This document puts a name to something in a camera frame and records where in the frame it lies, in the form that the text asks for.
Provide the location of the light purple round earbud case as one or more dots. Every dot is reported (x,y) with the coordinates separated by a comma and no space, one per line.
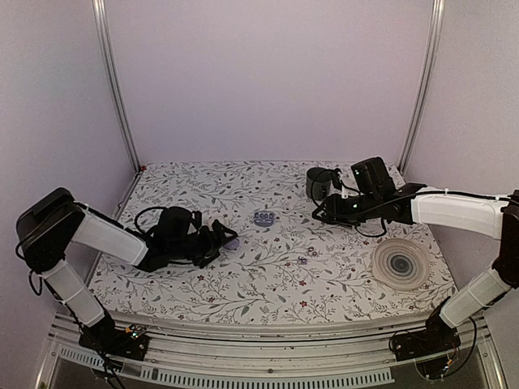
(233,244)

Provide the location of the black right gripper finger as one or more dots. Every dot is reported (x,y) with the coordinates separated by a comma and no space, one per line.
(322,208)
(323,217)

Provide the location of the dark purple earbud case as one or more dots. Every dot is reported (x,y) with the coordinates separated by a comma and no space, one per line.
(264,218)

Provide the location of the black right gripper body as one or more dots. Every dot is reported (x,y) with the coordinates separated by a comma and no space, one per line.
(349,215)

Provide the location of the left aluminium corner post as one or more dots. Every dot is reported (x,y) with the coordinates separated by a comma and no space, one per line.
(107,53)

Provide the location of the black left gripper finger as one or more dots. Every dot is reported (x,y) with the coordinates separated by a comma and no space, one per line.
(220,241)
(221,230)

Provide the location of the aluminium corner post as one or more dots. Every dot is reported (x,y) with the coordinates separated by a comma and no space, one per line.
(430,56)
(107,53)

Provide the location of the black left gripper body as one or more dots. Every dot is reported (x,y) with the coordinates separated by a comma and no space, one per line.
(203,249)

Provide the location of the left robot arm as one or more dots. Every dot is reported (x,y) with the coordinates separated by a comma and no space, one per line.
(47,228)

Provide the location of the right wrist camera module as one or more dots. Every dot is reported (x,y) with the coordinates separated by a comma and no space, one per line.
(338,183)

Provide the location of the floral patterned table mat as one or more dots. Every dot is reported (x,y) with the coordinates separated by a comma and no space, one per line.
(261,282)

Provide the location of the aluminium front rail frame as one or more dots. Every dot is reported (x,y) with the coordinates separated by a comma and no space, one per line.
(183,354)

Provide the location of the right aluminium corner post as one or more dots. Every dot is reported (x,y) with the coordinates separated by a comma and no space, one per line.
(430,56)

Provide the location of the dark grey ceramic mug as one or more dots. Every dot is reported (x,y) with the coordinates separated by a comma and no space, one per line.
(318,183)

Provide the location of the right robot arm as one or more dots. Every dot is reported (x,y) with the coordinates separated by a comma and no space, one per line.
(376,197)

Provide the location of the swirl patterned glass plate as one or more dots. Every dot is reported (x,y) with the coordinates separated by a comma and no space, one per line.
(401,264)

